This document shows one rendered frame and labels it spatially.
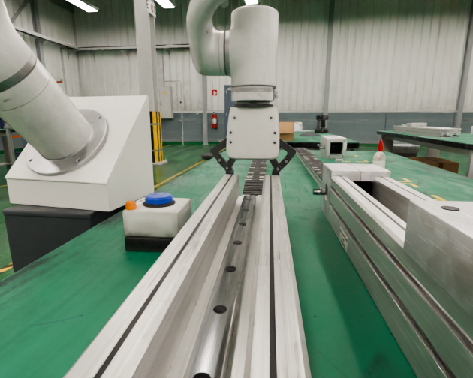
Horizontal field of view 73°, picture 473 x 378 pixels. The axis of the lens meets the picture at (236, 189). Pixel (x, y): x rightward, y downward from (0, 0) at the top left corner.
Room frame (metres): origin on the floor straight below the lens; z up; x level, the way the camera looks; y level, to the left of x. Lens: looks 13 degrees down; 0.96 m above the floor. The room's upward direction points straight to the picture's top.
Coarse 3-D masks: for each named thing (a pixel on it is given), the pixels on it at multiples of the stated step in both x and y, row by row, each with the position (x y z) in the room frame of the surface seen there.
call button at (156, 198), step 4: (148, 196) 0.44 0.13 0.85; (152, 196) 0.44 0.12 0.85; (156, 196) 0.44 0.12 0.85; (160, 196) 0.44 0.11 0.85; (164, 196) 0.44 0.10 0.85; (168, 196) 0.45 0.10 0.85; (172, 196) 0.46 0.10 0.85; (148, 200) 0.44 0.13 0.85; (152, 200) 0.44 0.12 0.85; (156, 200) 0.44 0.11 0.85; (160, 200) 0.44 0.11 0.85; (164, 200) 0.44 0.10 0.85; (168, 200) 0.44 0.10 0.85; (172, 200) 0.45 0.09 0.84; (156, 204) 0.43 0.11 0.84
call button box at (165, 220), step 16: (144, 208) 0.43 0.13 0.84; (160, 208) 0.43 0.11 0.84; (176, 208) 0.43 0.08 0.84; (128, 224) 0.42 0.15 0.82; (144, 224) 0.42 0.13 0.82; (160, 224) 0.41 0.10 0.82; (176, 224) 0.41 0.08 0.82; (128, 240) 0.42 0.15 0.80; (144, 240) 0.42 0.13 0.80; (160, 240) 0.41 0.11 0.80
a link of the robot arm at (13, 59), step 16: (0, 0) 0.55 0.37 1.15; (0, 16) 0.54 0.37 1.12; (0, 32) 0.54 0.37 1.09; (16, 32) 0.57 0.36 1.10; (0, 48) 0.53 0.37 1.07; (16, 48) 0.55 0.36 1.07; (0, 64) 0.53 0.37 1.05; (16, 64) 0.55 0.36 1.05; (32, 64) 0.58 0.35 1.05; (0, 80) 0.54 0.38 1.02; (16, 80) 0.55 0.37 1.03
